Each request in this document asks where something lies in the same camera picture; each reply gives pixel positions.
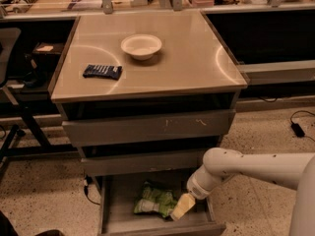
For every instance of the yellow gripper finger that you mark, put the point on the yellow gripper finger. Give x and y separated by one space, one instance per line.
184 204

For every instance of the green rice chip bag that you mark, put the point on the green rice chip bag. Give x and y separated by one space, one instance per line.
153 199

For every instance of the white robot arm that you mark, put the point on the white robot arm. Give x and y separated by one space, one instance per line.
295 171

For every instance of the middle drawer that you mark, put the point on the middle drawer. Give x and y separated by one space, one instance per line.
143 162

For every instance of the open bottom drawer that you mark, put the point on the open bottom drawer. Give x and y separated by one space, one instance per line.
119 193

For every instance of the top drawer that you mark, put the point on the top drawer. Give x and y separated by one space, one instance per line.
146 128

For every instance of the grey drawer cabinet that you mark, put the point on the grey drawer cabinet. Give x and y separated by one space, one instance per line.
192 72

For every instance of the black power adapter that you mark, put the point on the black power adapter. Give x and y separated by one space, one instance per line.
297 130

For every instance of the dark blue snack bar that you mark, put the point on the dark blue snack bar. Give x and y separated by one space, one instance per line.
103 72

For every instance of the white bowl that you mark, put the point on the white bowl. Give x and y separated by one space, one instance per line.
141 46

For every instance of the black box under desk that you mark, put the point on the black box under desk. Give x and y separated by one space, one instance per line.
46 55

